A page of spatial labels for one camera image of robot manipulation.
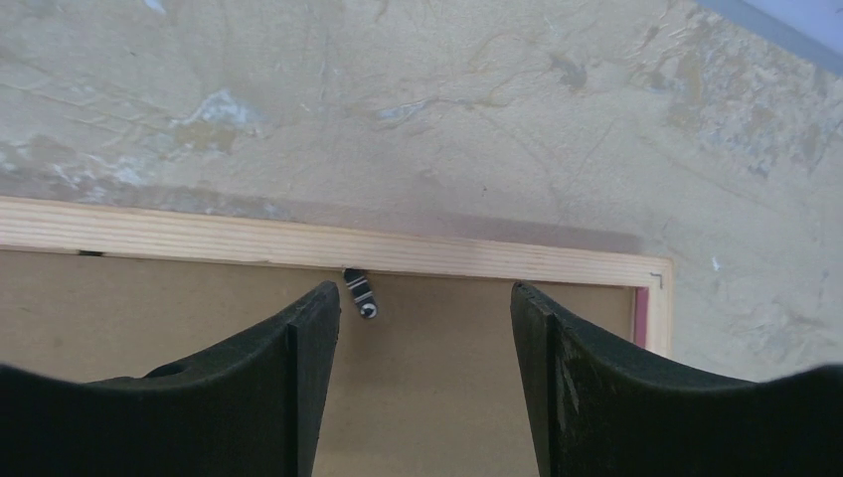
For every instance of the silver frame turn clip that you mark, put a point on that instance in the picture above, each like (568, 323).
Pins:
(362, 294)

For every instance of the brown cardboard backing board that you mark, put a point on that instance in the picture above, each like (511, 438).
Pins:
(429, 387)

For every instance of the pink wooden photo frame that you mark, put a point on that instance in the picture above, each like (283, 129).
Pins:
(70, 228)

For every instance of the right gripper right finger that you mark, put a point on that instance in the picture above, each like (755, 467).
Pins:
(601, 406)

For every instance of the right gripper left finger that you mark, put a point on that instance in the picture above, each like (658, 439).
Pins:
(250, 405)

